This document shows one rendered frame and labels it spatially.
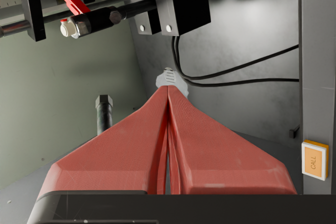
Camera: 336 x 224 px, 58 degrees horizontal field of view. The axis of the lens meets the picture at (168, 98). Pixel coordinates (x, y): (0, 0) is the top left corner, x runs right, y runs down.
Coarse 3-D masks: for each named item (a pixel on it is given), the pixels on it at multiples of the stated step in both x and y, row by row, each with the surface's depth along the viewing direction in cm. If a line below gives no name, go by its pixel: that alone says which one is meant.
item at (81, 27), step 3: (78, 24) 36; (81, 24) 37; (84, 24) 37; (78, 27) 37; (81, 27) 37; (84, 27) 37; (78, 30) 37; (81, 30) 37; (84, 30) 37; (78, 33) 37; (81, 33) 37; (84, 33) 37
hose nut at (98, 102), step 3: (99, 96) 40; (102, 96) 40; (105, 96) 40; (108, 96) 40; (96, 99) 40; (99, 99) 39; (102, 99) 39; (105, 99) 39; (108, 99) 40; (111, 99) 41; (96, 102) 40; (99, 102) 39; (102, 102) 39; (105, 102) 39; (108, 102) 39; (111, 102) 40; (96, 105) 39; (111, 105) 40; (96, 108) 39; (111, 108) 40
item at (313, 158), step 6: (318, 144) 39; (324, 144) 39; (306, 150) 40; (312, 150) 39; (318, 150) 39; (306, 156) 40; (312, 156) 40; (318, 156) 39; (306, 162) 41; (312, 162) 40; (318, 162) 39; (306, 168) 41; (312, 168) 41; (318, 168) 40; (318, 174) 40
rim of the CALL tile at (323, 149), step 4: (304, 144) 40; (308, 144) 40; (312, 144) 39; (312, 148) 39; (316, 148) 39; (320, 148) 38; (324, 148) 38; (324, 152) 38; (324, 156) 39; (304, 160) 41; (324, 160) 39; (304, 164) 41; (324, 164) 39; (304, 168) 42; (324, 168) 39; (304, 172) 42; (324, 172) 40; (312, 176) 41; (316, 176) 41; (324, 176) 40
